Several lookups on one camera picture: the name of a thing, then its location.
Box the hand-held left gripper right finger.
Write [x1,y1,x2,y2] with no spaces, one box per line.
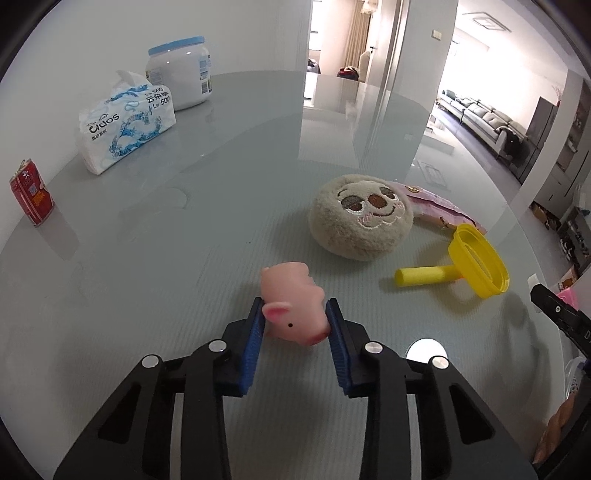
[325,298,539,480]

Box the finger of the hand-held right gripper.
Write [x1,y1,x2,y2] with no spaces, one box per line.
[529,282,591,335]

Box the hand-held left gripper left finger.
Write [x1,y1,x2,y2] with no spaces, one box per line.
[52,297,267,480]

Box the pink rubber pig toy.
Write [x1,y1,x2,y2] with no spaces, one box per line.
[259,261,331,346]

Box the yellow plastic strainer scoop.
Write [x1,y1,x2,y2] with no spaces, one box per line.
[393,222,511,300]

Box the round beige plush toy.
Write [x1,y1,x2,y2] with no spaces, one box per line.
[308,174,416,262]

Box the pink snack packet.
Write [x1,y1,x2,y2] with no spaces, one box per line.
[392,181,488,236]

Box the person's right hand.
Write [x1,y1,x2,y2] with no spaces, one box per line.
[533,399,577,467]

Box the shoe rack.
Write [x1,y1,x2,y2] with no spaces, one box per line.
[556,205,591,267]

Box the cardboard box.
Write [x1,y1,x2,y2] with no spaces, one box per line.
[530,202,562,230]

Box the dark refrigerator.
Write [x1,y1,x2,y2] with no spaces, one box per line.
[521,95,555,186]

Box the tall grey shelf cabinet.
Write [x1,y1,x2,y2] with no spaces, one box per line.
[533,69,591,223]

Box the grey sofa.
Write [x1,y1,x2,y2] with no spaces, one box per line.
[436,89,530,160]

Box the white blue tissue pack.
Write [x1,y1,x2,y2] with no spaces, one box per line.
[77,69,178,176]

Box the red drink can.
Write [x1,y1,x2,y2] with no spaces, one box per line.
[10,158,57,226]

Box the white jar with blue lid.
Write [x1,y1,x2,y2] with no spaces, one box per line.
[145,35,214,112]

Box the square ceiling lamp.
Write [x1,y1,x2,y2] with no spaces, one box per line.
[461,11,513,33]

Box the white room door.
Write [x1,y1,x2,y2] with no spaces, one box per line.
[362,0,403,82]

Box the beige curtain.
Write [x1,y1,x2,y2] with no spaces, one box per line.
[344,0,370,70]

